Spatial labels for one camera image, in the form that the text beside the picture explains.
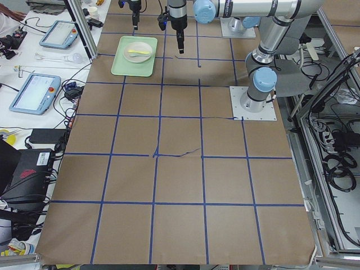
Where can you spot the blue teach pendant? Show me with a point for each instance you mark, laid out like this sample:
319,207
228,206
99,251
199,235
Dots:
61,35
36,94

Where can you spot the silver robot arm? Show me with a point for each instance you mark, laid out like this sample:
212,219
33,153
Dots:
282,14
176,13

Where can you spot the white paper cup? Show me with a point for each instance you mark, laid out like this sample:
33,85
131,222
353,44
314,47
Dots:
93,12

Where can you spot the grey office chair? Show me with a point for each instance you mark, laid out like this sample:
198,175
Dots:
290,79

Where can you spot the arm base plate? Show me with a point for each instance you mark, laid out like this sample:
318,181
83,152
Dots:
244,108
239,27

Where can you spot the aluminium frame post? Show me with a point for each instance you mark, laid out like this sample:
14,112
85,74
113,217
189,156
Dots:
78,18

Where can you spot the green plastic spoon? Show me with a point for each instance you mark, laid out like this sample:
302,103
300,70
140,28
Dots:
138,55

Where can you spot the white light bulb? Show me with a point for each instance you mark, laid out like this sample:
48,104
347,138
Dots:
74,58

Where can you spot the light green tray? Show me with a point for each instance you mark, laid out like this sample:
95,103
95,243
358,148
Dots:
123,67

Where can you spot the far blue teach pendant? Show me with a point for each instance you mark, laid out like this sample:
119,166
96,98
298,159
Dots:
61,35

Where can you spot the yellow plastic fork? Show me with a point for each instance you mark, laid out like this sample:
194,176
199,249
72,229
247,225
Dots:
140,52

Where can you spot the cream round plate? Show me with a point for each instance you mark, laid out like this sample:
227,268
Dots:
139,46

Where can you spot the black computer box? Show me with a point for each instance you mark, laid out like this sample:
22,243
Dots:
31,177

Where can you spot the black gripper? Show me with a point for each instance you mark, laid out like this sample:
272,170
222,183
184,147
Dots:
178,23
134,5

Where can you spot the black power adapter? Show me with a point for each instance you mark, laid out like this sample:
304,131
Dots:
94,22

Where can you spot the near blue teach pendant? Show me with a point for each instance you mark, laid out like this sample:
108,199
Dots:
36,94

